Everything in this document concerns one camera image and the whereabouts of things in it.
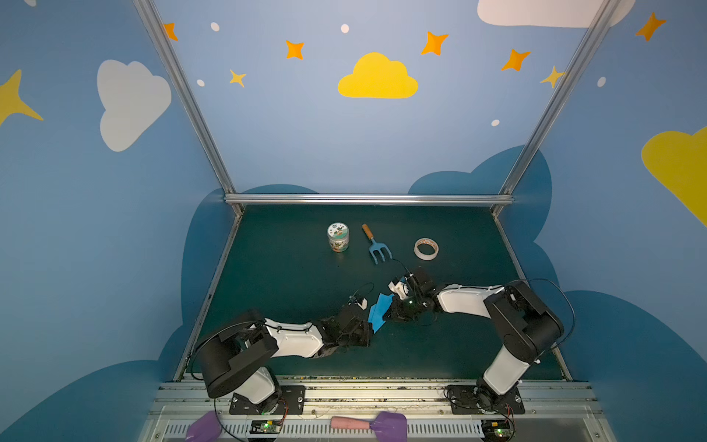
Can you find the cyan paper sheet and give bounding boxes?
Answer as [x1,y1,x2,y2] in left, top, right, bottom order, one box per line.
[368,294,395,333]

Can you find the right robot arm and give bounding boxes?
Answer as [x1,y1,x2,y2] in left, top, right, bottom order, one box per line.
[382,268,564,401]

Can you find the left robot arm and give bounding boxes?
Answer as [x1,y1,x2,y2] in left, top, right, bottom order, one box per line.
[190,298,373,404]

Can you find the white double-sided tape roll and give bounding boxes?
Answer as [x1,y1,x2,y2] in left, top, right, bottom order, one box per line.
[414,238,440,262]

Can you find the small patterned jar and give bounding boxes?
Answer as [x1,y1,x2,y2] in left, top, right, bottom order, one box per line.
[327,222,349,252]

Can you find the left green circuit board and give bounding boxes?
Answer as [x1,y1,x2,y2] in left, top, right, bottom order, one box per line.
[249,420,283,436]

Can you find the green circuit board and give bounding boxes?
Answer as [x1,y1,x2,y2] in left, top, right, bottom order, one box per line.
[482,420,515,442]
[249,420,283,436]

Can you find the right green circuit board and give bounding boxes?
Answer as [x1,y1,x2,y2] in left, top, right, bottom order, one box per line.
[482,420,515,442]

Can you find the purple scoop left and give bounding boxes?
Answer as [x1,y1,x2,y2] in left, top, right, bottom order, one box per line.
[184,411,222,442]

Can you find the blue garden fork wooden handle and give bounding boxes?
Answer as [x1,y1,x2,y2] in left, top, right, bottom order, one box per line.
[362,224,393,265]

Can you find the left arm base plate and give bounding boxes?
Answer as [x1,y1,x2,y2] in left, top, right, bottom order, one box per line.
[228,385,306,415]

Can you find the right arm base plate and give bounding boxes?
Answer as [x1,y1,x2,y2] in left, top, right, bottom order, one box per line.
[444,385,526,414]

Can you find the purple shovel pink handle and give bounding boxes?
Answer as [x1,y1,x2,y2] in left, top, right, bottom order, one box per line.
[331,412,408,442]

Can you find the right side floor rail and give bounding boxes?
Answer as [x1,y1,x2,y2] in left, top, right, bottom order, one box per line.
[492,215,574,381]

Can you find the floor rail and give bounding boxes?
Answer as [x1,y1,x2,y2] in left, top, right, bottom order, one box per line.
[172,213,242,382]
[492,215,574,381]

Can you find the aluminium back frame rail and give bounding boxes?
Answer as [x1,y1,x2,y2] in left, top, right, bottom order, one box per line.
[225,193,514,207]

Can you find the front aluminium rail base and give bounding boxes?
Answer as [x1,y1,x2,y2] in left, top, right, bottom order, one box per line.
[139,377,616,441]

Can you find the left side floor rail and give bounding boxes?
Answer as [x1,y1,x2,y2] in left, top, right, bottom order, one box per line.
[172,213,242,382]

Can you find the aluminium right corner post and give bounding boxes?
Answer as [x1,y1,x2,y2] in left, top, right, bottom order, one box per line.
[491,0,622,218]

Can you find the aluminium corner post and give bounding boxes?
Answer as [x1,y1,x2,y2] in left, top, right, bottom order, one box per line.
[134,0,236,197]
[491,0,622,218]

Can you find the aluminium left corner post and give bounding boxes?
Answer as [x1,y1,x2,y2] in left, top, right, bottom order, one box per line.
[134,0,236,197]

